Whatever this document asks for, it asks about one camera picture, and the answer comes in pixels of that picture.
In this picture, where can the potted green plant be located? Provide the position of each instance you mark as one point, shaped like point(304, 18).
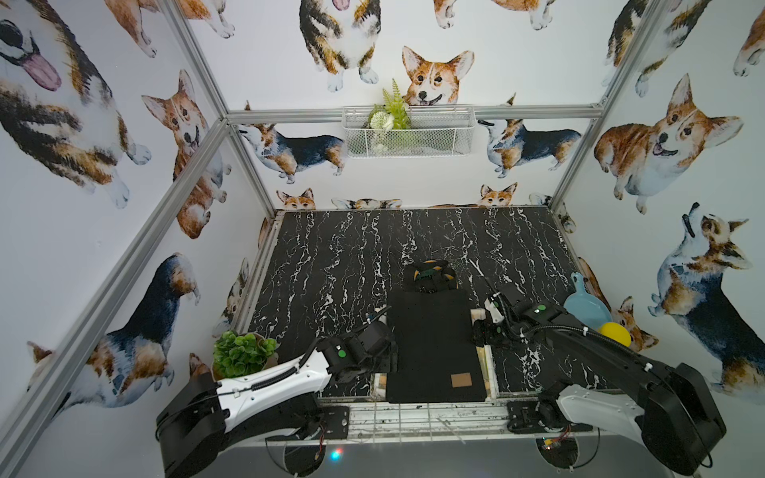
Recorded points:
point(235, 356)

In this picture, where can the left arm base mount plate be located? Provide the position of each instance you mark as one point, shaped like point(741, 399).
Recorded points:
point(333, 423)

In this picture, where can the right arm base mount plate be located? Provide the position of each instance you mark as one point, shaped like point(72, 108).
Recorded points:
point(535, 417)

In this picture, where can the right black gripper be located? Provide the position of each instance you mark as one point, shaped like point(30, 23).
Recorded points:
point(482, 334)

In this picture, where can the artificial fern and white flower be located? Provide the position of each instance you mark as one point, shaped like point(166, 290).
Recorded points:
point(390, 123)

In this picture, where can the light blue dustpan scoop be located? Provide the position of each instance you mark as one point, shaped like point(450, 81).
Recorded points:
point(585, 307)

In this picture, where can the black canvas tote bag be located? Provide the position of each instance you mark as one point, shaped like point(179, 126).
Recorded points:
point(433, 340)

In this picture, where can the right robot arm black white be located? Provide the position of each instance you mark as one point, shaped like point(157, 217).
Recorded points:
point(667, 409)

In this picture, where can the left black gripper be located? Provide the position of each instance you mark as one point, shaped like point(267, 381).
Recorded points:
point(379, 340)

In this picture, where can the white wire wall basket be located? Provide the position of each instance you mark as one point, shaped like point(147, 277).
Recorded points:
point(426, 132)

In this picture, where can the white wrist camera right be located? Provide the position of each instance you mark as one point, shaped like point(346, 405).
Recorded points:
point(494, 312)

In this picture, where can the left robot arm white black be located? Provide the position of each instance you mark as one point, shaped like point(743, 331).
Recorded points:
point(281, 403)

